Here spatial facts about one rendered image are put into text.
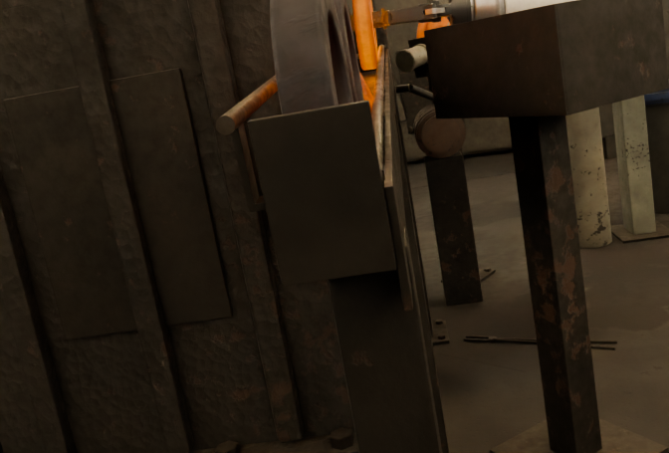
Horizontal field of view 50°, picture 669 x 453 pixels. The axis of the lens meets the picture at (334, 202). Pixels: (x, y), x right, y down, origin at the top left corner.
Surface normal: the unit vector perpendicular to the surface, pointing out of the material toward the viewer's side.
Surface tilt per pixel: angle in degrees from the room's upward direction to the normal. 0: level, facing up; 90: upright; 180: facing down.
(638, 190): 90
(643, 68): 90
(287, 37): 61
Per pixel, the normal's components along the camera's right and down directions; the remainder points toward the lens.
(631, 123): -0.08, 0.21
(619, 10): 0.50, 0.08
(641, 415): -0.17, -0.97
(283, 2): -0.18, -0.55
